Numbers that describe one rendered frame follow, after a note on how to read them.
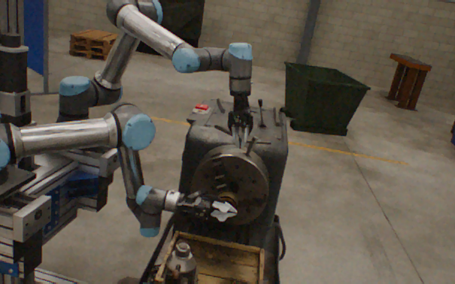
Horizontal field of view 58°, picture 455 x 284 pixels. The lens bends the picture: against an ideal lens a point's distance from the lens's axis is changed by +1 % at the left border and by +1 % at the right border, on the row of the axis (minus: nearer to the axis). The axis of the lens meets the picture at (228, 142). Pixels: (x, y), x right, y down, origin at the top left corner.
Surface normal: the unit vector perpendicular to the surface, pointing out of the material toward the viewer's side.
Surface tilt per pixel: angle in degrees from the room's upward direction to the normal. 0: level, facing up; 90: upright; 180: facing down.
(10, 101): 90
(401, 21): 90
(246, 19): 90
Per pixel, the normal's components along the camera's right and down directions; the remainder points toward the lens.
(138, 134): 0.64, 0.36
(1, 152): 0.42, 0.40
